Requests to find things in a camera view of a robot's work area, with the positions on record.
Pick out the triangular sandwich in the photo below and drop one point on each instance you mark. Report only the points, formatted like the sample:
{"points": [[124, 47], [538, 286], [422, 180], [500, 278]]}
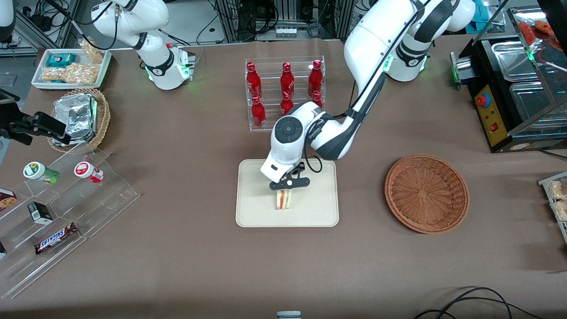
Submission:
{"points": [[284, 200]]}

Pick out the round metal knob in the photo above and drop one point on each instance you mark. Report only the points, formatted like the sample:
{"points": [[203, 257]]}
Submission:
{"points": [[460, 71]]}

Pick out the Snickers chocolate bar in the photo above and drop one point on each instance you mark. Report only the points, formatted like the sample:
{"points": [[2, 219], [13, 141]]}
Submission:
{"points": [[55, 238]]}

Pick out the clear acrylic bottle rack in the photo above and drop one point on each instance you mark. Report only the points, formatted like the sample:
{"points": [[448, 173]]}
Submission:
{"points": [[271, 88]]}

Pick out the small clear peanut snack bag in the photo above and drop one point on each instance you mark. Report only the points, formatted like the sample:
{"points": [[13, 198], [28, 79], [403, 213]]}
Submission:
{"points": [[92, 52]]}

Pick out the large round wicker basket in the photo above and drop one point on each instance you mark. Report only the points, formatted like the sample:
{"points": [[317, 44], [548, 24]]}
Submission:
{"points": [[427, 194]]}

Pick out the grey device edge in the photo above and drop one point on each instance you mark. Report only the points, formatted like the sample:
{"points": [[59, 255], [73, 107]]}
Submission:
{"points": [[289, 315]]}

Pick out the large clear peanut snack bag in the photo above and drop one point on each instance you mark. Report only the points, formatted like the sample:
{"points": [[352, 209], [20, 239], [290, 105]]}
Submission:
{"points": [[71, 74]]}

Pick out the aluminium foil container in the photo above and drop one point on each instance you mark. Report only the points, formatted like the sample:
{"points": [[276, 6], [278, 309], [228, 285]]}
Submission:
{"points": [[77, 115]]}

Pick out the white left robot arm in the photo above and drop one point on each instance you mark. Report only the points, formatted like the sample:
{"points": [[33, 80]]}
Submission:
{"points": [[372, 40]]}

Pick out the teal snack packet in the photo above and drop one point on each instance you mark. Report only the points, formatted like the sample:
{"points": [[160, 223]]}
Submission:
{"points": [[61, 60]]}

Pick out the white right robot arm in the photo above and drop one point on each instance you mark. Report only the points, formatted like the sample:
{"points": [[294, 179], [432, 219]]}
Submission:
{"points": [[133, 20]]}

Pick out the dark packet edge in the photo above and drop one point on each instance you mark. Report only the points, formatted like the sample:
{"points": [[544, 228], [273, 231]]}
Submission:
{"points": [[2, 250]]}

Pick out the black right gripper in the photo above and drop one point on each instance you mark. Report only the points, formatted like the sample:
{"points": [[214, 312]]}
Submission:
{"points": [[21, 124]]}

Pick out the small oval wicker basket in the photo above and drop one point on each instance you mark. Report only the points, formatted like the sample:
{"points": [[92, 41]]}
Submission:
{"points": [[102, 115]]}

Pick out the small black carton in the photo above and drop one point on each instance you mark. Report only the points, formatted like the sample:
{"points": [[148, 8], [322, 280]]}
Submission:
{"points": [[40, 212]]}

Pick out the clear acrylic stepped shelf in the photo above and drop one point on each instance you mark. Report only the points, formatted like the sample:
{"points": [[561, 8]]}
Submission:
{"points": [[102, 199]]}

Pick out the steel pan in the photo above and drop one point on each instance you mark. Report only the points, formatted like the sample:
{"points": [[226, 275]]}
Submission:
{"points": [[529, 104], [516, 62]]}

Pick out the clear wrapped rice cracker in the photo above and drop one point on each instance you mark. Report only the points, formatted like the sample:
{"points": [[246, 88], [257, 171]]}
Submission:
{"points": [[558, 189], [560, 211]]}

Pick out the beige rectangular tray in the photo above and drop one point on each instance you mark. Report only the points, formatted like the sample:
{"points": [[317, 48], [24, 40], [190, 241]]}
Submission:
{"points": [[319, 208]]}

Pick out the brown cookie box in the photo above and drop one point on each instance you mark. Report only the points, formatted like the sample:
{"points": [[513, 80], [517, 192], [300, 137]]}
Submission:
{"points": [[6, 199]]}

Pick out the white power strip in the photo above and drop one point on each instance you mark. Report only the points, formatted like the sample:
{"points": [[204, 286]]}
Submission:
{"points": [[285, 32]]}

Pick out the red cola bottle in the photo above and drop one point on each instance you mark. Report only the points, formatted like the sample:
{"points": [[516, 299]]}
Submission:
{"points": [[258, 113], [253, 82], [317, 98], [315, 79], [287, 79], [286, 104]]}

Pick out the black food display warmer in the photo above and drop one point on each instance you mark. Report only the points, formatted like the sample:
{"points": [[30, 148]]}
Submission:
{"points": [[489, 110]]}

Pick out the brown table cover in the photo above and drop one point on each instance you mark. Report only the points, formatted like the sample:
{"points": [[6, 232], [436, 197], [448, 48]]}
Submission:
{"points": [[186, 266]]}

